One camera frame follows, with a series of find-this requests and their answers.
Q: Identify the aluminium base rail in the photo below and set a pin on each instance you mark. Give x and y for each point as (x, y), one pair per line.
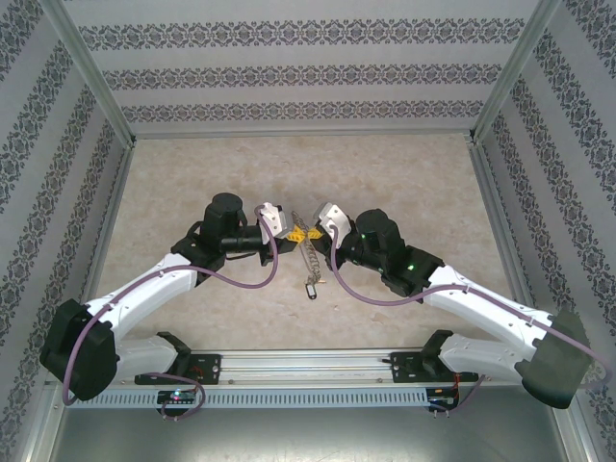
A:
(303, 368)

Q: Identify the aluminium right side beam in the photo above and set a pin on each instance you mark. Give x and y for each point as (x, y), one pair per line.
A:
(494, 207)

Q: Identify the metal plate with key rings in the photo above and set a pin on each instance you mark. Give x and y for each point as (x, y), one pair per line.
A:
(308, 255)

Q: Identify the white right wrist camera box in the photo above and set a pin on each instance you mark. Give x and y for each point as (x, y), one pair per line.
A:
(332, 219)

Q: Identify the aluminium left side beam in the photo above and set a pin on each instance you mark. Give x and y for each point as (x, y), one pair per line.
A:
(111, 216)

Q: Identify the aluminium frame post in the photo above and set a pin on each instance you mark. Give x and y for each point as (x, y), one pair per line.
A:
(517, 72)
(86, 72)

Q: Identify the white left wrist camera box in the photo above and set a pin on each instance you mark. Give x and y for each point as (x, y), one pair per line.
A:
(272, 216)

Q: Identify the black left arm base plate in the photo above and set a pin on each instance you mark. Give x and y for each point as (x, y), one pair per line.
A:
(207, 368)

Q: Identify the aluminium left frame post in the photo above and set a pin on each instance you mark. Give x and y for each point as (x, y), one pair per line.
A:
(86, 72)

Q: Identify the controller circuit board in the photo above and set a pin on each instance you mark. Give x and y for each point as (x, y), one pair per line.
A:
(443, 399)
(178, 397)

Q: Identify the aluminium right frame post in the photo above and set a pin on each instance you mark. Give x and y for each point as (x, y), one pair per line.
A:
(517, 72)

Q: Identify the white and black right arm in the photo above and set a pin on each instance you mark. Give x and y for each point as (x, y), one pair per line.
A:
(481, 317)

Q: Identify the aluminium beam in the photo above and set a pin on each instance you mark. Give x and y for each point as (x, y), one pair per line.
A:
(111, 216)
(494, 207)

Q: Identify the key with black tag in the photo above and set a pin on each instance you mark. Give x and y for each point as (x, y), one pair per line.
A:
(311, 292)

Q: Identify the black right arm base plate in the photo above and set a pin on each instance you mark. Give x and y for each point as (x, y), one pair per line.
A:
(409, 368)

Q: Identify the grey metal sheet panel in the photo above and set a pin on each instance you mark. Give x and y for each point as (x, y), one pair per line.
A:
(308, 438)

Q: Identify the left controller circuit board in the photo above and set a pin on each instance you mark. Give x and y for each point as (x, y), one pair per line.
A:
(178, 397)

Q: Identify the right controller circuit board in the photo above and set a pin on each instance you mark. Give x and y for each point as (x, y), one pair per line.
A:
(443, 399)

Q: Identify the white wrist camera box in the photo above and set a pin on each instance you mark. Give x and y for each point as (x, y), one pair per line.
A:
(272, 216)
(332, 219)

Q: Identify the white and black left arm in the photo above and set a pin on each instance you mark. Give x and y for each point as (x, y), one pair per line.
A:
(154, 289)

